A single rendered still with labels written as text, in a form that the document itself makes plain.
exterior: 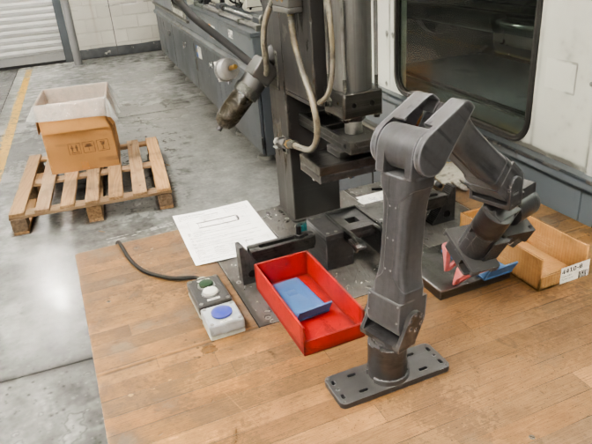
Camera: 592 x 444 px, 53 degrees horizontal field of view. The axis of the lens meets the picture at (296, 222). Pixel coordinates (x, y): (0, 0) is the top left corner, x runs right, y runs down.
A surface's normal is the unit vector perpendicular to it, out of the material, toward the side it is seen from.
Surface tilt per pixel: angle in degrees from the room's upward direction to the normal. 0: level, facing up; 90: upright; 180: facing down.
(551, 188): 90
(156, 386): 0
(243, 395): 0
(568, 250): 90
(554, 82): 90
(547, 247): 90
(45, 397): 0
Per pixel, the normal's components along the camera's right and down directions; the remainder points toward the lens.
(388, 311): -0.78, 0.24
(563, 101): -0.94, 0.21
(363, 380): -0.07, -0.90
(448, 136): 0.63, 0.30
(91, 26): 0.33, 0.39
